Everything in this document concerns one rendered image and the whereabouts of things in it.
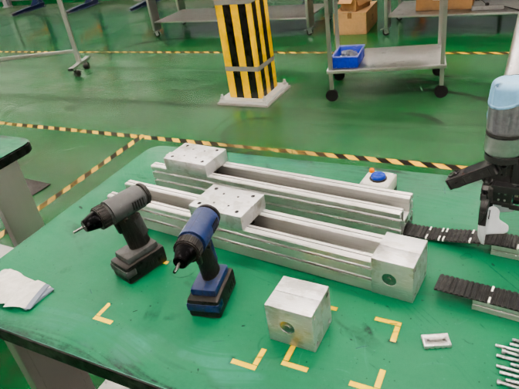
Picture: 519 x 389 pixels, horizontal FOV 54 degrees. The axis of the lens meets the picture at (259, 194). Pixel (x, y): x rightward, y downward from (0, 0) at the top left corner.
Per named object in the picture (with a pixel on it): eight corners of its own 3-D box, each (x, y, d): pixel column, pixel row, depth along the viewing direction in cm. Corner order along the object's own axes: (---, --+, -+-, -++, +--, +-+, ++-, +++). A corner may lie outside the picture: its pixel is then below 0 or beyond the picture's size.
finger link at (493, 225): (503, 252, 108) (510, 211, 105) (474, 245, 111) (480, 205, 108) (505, 248, 110) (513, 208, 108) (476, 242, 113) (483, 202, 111)
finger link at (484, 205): (483, 228, 107) (490, 187, 105) (476, 226, 108) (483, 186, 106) (487, 222, 111) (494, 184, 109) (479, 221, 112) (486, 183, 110)
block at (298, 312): (336, 312, 106) (333, 278, 102) (315, 353, 98) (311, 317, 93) (293, 301, 111) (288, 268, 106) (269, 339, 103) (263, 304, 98)
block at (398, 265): (429, 268, 114) (431, 234, 109) (412, 303, 106) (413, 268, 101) (390, 258, 119) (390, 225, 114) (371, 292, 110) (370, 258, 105)
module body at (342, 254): (387, 264, 117) (387, 235, 113) (371, 292, 110) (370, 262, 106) (137, 202, 158) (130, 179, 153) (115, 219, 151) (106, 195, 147)
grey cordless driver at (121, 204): (172, 258, 131) (151, 185, 119) (106, 302, 119) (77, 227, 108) (154, 248, 135) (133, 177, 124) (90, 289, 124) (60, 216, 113)
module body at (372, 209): (412, 220, 130) (412, 192, 126) (399, 242, 123) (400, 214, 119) (176, 174, 171) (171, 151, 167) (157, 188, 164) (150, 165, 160)
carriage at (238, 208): (267, 216, 131) (264, 194, 127) (244, 240, 123) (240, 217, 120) (218, 204, 139) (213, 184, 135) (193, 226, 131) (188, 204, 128)
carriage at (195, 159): (229, 167, 157) (225, 148, 153) (208, 185, 149) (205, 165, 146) (189, 160, 165) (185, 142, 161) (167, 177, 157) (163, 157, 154)
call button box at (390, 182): (397, 192, 143) (397, 173, 140) (385, 210, 136) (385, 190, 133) (370, 187, 147) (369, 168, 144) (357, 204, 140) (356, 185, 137)
